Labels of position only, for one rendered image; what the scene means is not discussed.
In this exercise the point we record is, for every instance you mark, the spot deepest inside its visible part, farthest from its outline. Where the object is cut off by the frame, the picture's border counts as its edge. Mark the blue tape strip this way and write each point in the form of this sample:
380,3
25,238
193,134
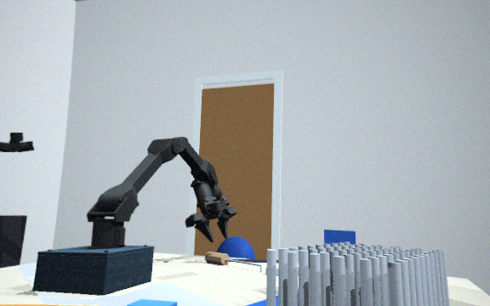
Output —
262,303

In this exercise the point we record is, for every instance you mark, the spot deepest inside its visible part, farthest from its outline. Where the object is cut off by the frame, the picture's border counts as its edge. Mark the brown wooden tool handle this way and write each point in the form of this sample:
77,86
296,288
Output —
224,259

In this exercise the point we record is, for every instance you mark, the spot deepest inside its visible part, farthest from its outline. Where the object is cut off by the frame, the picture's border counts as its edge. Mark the blue cube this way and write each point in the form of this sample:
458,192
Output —
148,302

